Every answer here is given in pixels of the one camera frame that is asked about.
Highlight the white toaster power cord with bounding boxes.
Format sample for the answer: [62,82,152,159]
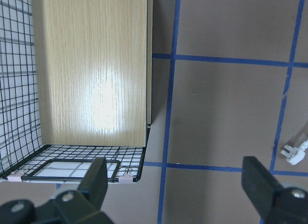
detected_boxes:
[280,136,308,166]

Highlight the wire basket with wooden shelf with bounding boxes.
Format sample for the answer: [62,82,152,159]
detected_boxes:
[0,0,153,183]

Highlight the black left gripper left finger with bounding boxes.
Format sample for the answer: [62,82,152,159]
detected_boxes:
[0,158,113,224]

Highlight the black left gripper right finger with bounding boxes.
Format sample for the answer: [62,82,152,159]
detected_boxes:
[242,156,308,224]

